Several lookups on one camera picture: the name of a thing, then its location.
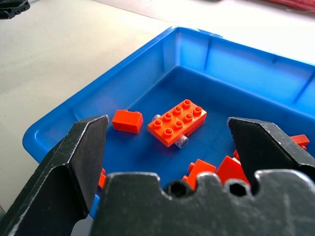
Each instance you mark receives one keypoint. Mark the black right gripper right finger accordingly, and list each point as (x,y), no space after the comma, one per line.
(265,150)

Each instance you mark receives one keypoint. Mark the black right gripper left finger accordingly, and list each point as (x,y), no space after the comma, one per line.
(61,172)

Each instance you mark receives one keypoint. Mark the small orange brick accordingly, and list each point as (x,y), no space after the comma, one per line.
(127,121)

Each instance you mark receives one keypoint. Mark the blue plastic bin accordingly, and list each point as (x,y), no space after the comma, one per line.
(221,73)

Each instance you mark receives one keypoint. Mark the large orange eight-stud brick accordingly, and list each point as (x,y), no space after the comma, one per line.
(177,122)

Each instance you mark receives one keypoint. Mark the red object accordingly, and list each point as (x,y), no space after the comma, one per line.
(292,4)

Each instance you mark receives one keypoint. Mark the black ribbed object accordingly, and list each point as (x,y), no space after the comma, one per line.
(12,7)

